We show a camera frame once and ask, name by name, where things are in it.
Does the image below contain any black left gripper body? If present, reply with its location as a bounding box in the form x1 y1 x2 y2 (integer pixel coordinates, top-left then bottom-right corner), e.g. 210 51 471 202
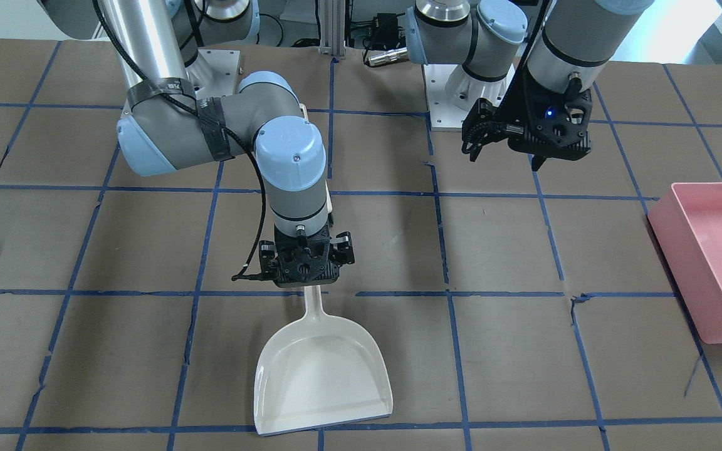
461 68 592 172

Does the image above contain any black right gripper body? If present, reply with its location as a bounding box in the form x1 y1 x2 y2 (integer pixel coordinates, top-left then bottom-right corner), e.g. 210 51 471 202
258 225 355 288

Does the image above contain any beige plastic dustpan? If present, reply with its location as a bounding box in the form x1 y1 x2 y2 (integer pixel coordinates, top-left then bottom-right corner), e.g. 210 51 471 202
253 286 394 436

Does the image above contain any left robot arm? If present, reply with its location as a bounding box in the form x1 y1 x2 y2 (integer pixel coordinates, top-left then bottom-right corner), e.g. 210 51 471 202
364 1 651 172

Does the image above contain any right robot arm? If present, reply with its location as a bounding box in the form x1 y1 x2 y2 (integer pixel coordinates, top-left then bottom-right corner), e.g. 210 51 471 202
92 1 355 288

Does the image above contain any pink plastic bin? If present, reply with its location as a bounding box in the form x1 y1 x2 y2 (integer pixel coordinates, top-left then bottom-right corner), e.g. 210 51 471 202
648 182 722 345

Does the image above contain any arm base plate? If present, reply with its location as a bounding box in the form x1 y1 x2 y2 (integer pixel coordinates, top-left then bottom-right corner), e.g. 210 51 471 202
186 49 241 100
423 64 515 132

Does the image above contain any aluminium frame post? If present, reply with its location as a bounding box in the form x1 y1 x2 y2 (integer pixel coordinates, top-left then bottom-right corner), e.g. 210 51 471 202
316 1 350 60

